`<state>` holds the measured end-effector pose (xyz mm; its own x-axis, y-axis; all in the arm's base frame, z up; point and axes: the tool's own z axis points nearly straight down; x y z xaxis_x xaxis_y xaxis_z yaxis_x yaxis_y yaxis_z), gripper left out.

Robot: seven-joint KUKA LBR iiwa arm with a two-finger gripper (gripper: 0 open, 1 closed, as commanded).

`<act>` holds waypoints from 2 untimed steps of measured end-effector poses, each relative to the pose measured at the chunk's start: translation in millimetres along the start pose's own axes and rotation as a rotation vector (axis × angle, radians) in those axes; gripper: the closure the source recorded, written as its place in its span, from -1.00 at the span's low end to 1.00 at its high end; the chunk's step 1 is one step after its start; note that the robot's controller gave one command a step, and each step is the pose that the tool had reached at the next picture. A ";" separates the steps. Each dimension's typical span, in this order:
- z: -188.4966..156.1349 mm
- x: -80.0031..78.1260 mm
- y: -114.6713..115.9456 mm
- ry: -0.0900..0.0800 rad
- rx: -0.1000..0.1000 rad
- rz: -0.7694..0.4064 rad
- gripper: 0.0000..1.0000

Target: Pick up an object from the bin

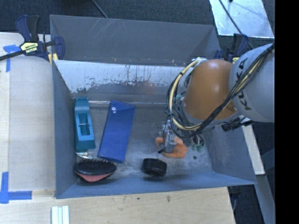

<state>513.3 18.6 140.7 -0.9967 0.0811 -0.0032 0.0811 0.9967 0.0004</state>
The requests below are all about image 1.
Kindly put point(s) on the orange soft toy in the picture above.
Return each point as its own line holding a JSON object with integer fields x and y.
{"x": 181, "y": 149}

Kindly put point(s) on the black round container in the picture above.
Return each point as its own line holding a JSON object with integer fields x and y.
{"x": 154, "y": 167}

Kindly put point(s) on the blue flat box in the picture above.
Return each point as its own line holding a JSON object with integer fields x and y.
{"x": 116, "y": 132}

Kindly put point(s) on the black brush with pink back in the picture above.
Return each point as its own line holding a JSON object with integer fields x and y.
{"x": 93, "y": 168}

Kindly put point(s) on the teal tape dispenser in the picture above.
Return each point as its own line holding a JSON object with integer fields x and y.
{"x": 80, "y": 134}

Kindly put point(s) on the grey metal bin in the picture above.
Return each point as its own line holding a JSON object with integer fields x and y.
{"x": 149, "y": 41}

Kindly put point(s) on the pale wood board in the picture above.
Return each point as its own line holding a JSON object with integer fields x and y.
{"x": 30, "y": 125}

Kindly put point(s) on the black cylinder on white bracket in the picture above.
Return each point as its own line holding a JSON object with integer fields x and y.
{"x": 233, "y": 125}

